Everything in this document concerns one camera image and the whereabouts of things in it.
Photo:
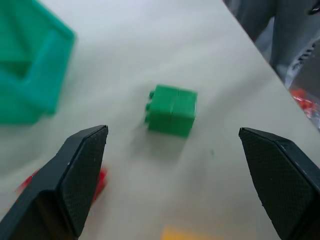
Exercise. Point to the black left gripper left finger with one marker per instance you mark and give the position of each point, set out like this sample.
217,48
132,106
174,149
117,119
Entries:
62,190

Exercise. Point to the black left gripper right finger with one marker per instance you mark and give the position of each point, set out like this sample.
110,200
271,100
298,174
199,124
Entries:
280,180

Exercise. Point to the red toy block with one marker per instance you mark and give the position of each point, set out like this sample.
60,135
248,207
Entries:
101,180

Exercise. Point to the yellow toy block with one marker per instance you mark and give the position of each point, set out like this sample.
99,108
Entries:
181,233

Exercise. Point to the teal plastic bin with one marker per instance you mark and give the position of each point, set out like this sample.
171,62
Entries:
30,75

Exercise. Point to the green toy block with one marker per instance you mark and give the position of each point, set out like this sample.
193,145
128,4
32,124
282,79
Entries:
172,110

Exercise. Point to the clear bag of red pieces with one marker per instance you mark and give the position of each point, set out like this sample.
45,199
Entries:
305,82

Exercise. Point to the person in grey trousers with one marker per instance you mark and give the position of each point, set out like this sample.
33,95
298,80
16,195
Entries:
265,27

